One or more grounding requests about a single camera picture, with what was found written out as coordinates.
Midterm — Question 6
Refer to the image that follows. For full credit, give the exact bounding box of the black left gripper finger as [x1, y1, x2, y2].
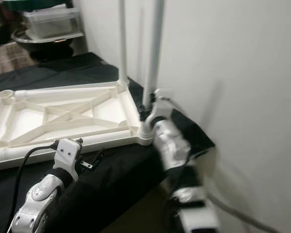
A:
[90, 148, 105, 168]

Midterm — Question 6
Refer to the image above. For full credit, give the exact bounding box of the black tablecloth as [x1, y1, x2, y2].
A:
[0, 52, 216, 233]

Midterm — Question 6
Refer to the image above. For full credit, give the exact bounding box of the dark green pot lid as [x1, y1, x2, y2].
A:
[2, 0, 68, 11]

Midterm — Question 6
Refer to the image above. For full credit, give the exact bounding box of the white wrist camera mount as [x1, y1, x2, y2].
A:
[145, 89, 175, 127]
[56, 138, 83, 175]

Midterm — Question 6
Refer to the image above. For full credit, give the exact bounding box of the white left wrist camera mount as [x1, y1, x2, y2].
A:
[56, 138, 83, 175]

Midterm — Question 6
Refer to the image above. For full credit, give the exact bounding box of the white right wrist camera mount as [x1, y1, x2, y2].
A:
[145, 89, 175, 127]

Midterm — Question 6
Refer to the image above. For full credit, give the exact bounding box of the clear plastic storage bin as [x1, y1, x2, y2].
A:
[24, 7, 83, 40]

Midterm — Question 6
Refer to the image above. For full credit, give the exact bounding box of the black wok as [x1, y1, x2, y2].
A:
[12, 29, 85, 61]

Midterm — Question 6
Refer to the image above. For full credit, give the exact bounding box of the patterned cloth covered table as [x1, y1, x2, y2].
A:
[0, 43, 39, 77]

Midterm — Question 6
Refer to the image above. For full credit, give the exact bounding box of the white plastic children table top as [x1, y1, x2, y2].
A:
[0, 80, 153, 171]

